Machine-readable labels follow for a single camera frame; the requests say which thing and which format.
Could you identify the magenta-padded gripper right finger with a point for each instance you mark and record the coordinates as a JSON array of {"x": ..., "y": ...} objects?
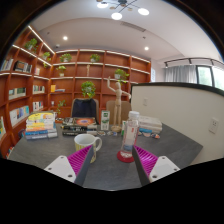
[{"x": 163, "y": 167}]

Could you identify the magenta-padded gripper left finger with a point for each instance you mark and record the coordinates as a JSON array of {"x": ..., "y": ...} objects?
[{"x": 61, "y": 167}]

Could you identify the clear plastic water bottle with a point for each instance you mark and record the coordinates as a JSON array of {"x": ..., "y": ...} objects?
[{"x": 130, "y": 136}]

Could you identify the yellow-green striped mug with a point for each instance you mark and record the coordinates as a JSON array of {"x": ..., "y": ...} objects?
[{"x": 83, "y": 143}]

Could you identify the oval printed sticker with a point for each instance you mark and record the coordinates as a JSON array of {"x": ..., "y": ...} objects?
[{"x": 155, "y": 135}]

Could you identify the flat round red coaster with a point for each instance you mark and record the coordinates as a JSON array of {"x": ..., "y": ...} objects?
[{"x": 122, "y": 158}]

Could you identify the stack of white books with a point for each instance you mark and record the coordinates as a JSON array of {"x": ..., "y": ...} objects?
[{"x": 150, "y": 124}]

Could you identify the stack of colourful books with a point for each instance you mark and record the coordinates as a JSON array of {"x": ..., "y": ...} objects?
[{"x": 40, "y": 126}]

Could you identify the small green-white box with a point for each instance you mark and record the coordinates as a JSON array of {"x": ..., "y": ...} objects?
[{"x": 123, "y": 128}]

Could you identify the chair with dark jacket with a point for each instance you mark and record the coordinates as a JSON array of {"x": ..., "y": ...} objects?
[{"x": 85, "y": 109}]

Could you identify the tall green-white carton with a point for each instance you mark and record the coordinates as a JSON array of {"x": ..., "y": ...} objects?
[{"x": 105, "y": 120}]

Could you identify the tan chair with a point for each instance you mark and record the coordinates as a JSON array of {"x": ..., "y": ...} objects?
[{"x": 110, "y": 111}]

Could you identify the wooden artist mannequin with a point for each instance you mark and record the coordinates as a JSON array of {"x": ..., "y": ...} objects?
[{"x": 117, "y": 100}]

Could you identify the orange wooden shelf unit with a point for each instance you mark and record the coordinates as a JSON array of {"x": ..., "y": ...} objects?
[{"x": 40, "y": 86}]

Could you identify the grey curtain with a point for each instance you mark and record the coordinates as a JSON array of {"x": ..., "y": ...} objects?
[{"x": 180, "y": 74}]

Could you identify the window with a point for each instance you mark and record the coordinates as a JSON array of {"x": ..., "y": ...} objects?
[{"x": 210, "y": 76}]

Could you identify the round recessed ceiling light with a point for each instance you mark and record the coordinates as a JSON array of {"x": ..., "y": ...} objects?
[
  {"x": 65, "y": 38},
  {"x": 146, "y": 48}
]

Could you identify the ceiling air vent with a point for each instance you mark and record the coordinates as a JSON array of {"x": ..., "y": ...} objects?
[{"x": 133, "y": 26}]

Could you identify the branched ceiling light fixture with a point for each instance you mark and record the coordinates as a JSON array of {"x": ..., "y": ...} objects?
[{"x": 123, "y": 8}]

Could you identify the white wall socket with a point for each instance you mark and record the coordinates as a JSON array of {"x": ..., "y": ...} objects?
[
  {"x": 213, "y": 125},
  {"x": 145, "y": 101}
]

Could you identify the black ceiling track rail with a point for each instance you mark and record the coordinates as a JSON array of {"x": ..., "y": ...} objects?
[{"x": 193, "y": 60}]

